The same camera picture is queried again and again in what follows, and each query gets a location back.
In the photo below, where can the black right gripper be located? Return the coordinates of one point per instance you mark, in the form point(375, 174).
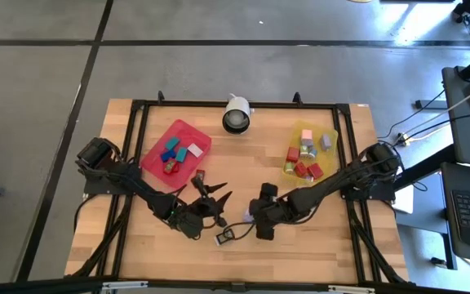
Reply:
point(271, 210)

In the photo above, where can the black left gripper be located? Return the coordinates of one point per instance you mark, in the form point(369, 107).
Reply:
point(194, 216)

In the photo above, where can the lavender wall charger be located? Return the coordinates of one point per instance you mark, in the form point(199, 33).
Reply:
point(247, 216)

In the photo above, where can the red digital clock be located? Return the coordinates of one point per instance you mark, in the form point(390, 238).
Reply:
point(199, 175)

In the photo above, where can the black digital clock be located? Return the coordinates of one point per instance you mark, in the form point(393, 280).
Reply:
point(226, 235)

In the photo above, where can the white block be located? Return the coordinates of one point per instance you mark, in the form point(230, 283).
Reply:
point(195, 150)

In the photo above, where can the small purple white charger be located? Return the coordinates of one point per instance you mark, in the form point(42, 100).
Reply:
point(309, 178)

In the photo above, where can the teal block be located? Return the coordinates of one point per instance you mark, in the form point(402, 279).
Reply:
point(181, 154)
point(172, 143)

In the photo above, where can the blue block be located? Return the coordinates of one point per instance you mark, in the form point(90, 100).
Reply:
point(167, 155)

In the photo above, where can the yellow plastic bin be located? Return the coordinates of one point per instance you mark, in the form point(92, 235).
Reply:
point(325, 160)

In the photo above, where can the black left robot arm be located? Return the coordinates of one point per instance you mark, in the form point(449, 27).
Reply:
point(137, 185)

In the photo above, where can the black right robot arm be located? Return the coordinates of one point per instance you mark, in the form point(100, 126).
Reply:
point(333, 183)

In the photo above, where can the pink plastic bin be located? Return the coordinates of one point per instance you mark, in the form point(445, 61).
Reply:
point(190, 136)

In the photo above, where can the black front crossbar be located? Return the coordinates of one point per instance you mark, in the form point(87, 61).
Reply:
point(35, 289)

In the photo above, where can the black side desk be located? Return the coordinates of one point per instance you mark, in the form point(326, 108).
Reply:
point(463, 122)

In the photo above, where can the black table frame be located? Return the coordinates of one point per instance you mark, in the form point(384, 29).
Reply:
point(178, 105)

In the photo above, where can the grey desk base plate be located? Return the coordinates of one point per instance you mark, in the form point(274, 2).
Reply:
point(426, 216)

